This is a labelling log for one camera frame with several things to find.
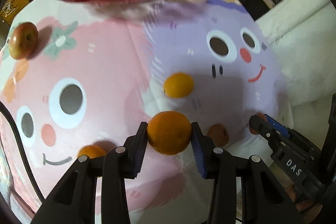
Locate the red apple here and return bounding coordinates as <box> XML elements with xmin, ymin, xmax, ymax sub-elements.
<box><xmin>9</xmin><ymin>22</ymin><xmax>38</xmax><ymax>60</ymax></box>

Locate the cartoon printed table cloth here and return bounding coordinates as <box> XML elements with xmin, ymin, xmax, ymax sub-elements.
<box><xmin>0</xmin><ymin>0</ymin><xmax>292</xmax><ymax>224</ymax></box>

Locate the small yellow-orange citrus far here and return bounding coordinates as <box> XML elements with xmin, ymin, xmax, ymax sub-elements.
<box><xmin>163</xmin><ymin>72</ymin><xmax>194</xmax><ymax>98</ymax></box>

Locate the small wrinkled brown fruit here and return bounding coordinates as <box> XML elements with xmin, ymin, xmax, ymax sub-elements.
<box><xmin>207</xmin><ymin>123</ymin><xmax>230</xmax><ymax>147</ymax></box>

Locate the small yellow-orange citrus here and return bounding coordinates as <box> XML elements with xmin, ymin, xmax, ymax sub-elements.
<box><xmin>77</xmin><ymin>144</ymin><xmax>106</xmax><ymax>159</ymax></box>
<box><xmin>163</xmin><ymin>72</ymin><xmax>194</xmax><ymax>98</ymax></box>

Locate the black cable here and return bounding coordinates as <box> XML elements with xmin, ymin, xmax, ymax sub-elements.
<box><xmin>0</xmin><ymin>101</ymin><xmax>46</xmax><ymax>202</ymax></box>

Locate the small yellow-orange citrus near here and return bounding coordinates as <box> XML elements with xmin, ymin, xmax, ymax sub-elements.
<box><xmin>77</xmin><ymin>144</ymin><xmax>106</xmax><ymax>159</ymax></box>

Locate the orange tangerine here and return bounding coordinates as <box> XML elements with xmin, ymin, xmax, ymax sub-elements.
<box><xmin>147</xmin><ymin>111</ymin><xmax>191</xmax><ymax>155</ymax></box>

